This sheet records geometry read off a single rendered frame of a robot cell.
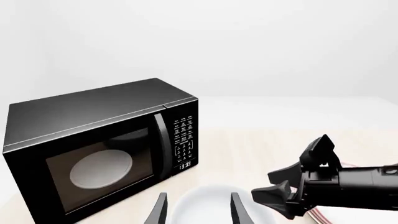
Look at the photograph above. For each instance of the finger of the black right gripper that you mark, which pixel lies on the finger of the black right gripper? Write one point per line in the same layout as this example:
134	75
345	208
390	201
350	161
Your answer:
273	196
287	175

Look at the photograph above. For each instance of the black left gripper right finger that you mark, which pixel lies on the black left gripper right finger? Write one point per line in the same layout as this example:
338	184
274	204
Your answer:
237	211

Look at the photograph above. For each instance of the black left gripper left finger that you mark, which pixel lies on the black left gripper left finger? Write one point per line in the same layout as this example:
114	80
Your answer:
160	211

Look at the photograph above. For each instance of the white bowl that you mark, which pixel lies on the white bowl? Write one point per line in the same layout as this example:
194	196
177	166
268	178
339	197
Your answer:
205	203

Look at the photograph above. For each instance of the black microwave oven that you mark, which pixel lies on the black microwave oven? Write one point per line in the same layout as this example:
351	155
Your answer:
93	112

